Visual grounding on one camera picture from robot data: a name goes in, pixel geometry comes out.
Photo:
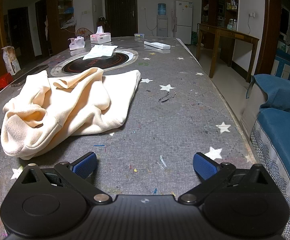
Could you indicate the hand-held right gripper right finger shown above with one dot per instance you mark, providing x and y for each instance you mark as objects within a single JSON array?
[{"x": 204, "y": 166}]

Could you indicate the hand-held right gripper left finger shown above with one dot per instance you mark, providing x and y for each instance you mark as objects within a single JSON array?
[{"x": 86, "y": 165}]

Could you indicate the cream sweatshirt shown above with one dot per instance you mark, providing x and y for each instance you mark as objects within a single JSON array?
[{"x": 85, "y": 110}]

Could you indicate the red plastic stool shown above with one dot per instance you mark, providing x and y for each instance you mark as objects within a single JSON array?
[{"x": 1, "y": 82}]

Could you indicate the grey star-print tablecloth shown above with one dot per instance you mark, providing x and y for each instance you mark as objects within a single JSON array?
[{"x": 172, "y": 120}]

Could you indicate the dark smartphone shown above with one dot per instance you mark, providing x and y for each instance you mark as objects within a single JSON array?
[{"x": 27, "y": 76}]

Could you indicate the white paper bag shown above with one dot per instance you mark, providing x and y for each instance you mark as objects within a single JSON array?
[{"x": 11, "y": 60}]

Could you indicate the blue sofa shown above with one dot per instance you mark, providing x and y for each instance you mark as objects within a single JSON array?
[{"x": 279, "y": 135}]

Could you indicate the round black induction cooker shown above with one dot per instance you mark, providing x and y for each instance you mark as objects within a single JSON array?
[{"x": 115, "y": 61}]

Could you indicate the white tissue sheet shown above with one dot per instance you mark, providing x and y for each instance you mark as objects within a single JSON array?
[{"x": 100, "y": 52}]

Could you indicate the white plastic tissue pack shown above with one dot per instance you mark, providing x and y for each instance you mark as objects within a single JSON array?
[{"x": 77, "y": 45}]

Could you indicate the pink tissue box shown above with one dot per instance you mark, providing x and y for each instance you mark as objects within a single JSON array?
[{"x": 101, "y": 38}]

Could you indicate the wooden display cabinet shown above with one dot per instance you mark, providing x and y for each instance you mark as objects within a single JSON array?
[
  {"x": 52, "y": 17},
  {"x": 221, "y": 5}
]

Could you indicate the blue cabinet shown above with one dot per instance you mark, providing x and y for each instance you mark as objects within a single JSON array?
[{"x": 286, "y": 65}]

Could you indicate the white remote control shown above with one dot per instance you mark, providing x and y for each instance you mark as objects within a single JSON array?
[{"x": 157, "y": 45}]

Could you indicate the white plastic bag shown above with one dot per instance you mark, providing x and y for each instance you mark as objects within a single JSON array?
[{"x": 68, "y": 23}]

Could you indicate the electric fan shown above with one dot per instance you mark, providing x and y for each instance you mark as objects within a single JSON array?
[{"x": 81, "y": 32}]

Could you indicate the wooden side table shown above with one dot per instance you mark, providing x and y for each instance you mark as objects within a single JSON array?
[{"x": 224, "y": 31}]

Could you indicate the small clear box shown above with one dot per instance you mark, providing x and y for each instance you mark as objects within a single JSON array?
[{"x": 139, "y": 35}]

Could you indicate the glass jar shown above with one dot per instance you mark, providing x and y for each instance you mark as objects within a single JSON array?
[{"x": 231, "y": 24}]

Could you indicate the white refrigerator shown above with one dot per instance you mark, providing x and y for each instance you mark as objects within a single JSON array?
[{"x": 183, "y": 22}]

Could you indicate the white water dispenser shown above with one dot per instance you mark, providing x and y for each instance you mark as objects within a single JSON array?
[{"x": 162, "y": 26}]

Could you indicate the dark wooden door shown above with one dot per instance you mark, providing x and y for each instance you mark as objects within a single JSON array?
[{"x": 121, "y": 12}]

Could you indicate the blue water bottle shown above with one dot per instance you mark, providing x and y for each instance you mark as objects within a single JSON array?
[{"x": 162, "y": 9}]

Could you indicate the white wall socket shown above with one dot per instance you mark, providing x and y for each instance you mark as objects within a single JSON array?
[{"x": 252, "y": 15}]

